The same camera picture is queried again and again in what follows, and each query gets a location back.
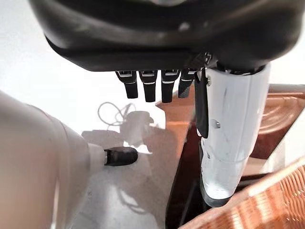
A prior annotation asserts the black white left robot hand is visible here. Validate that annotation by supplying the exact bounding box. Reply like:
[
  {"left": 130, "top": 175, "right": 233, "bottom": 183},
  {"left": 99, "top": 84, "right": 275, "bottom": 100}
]
[{"left": 27, "top": 0, "right": 305, "bottom": 208}]

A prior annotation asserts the silver left robot leg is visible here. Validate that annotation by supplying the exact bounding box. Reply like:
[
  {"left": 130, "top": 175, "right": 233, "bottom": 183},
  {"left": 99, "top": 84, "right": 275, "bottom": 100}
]
[{"left": 0, "top": 90, "right": 139, "bottom": 229}]

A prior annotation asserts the rectangular wicker laundry basket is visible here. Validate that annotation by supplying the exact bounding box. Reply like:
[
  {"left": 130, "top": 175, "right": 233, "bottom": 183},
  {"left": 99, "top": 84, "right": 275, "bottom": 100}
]
[{"left": 178, "top": 157, "right": 305, "bottom": 229}]

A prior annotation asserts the white floor cable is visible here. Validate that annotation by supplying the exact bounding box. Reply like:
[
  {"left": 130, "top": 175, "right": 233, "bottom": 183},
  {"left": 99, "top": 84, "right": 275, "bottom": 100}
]
[{"left": 97, "top": 102, "right": 137, "bottom": 131}]

